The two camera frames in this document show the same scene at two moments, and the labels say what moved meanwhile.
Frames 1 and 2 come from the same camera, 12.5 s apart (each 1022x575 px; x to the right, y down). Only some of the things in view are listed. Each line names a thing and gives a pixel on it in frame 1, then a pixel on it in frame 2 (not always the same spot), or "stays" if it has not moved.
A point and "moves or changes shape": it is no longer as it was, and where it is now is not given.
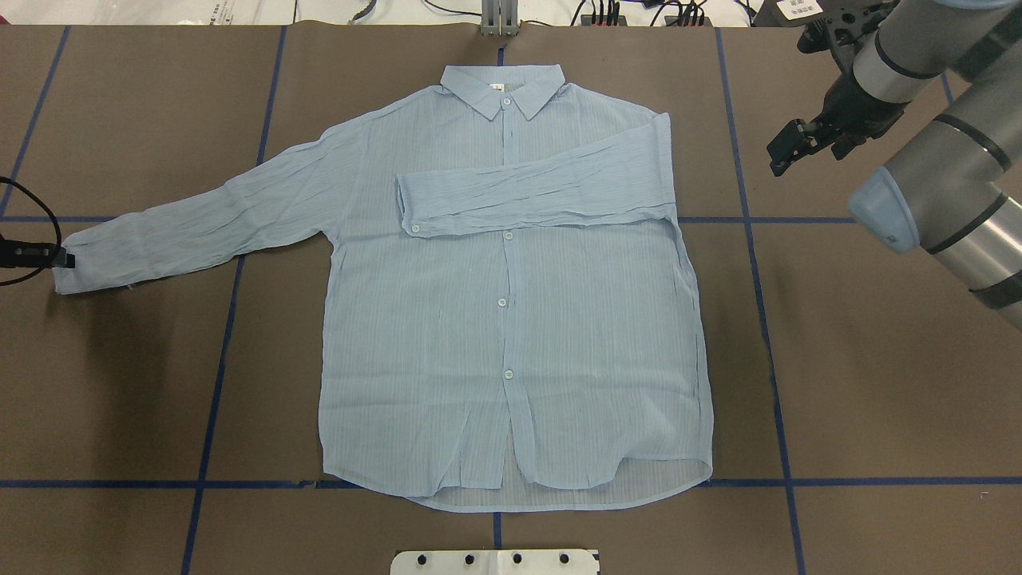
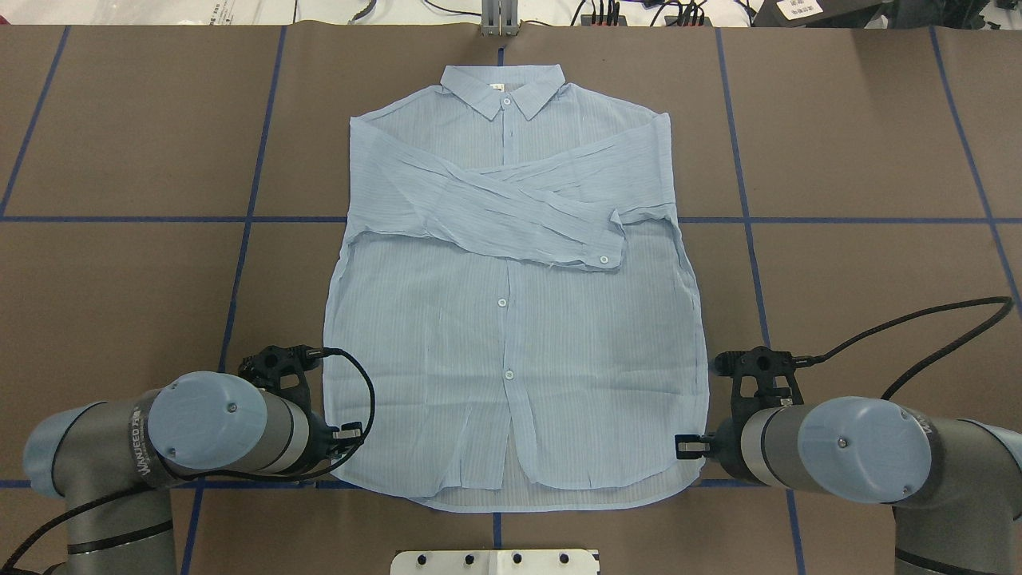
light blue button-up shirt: [514, 315] moves or changes shape
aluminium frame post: [500, 17] stays
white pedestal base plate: [545, 561] stays
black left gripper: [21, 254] to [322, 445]
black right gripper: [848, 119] to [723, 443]
